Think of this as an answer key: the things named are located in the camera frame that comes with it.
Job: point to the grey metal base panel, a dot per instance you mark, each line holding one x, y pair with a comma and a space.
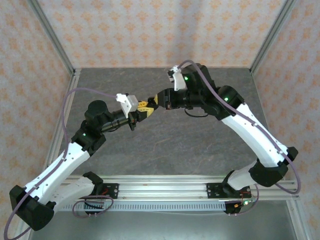
162, 225

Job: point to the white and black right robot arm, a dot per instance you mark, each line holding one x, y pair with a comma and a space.
255, 135

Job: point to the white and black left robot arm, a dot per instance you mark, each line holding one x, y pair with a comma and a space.
57, 170

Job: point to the small circuit board with LED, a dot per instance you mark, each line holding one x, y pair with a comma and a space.
243, 203

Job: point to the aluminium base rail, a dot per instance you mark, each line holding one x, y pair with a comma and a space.
162, 190

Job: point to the aluminium frame rail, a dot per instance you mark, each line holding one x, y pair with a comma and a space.
297, 220

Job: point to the aluminium corner post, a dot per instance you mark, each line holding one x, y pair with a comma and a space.
271, 37
53, 40

